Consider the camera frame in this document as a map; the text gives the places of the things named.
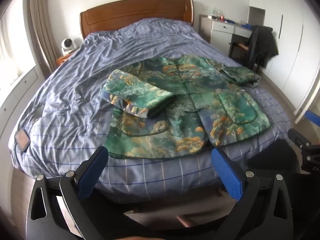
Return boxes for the wooden nightstand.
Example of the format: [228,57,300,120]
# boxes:
[55,54,72,67]

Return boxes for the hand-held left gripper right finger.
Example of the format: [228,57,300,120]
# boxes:
[211,148,294,240]

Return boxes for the green printed padded jacket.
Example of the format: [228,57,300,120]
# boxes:
[101,54,272,159]

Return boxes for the black jacket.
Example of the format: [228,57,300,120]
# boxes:
[246,25,279,72]

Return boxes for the white desk with drawers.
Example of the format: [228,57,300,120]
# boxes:
[199,14,253,53]

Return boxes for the white wardrobe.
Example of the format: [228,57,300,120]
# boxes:
[247,0,320,124]

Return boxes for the white window seat cabinet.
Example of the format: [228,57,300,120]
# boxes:
[0,65,42,140]

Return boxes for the bed with blue checked duvet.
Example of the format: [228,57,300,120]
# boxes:
[9,17,285,200]

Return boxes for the wooden headboard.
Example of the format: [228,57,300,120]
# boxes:
[80,0,194,40]

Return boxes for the white round fan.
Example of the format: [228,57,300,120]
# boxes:
[61,38,77,55]

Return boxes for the beige curtain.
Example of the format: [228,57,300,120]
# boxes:
[22,0,59,77]

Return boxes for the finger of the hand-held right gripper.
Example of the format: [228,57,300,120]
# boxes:
[303,110,320,125]

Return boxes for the wooden chair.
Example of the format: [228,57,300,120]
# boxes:
[229,41,252,65]

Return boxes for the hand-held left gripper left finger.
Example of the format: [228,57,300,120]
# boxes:
[26,146,109,240]

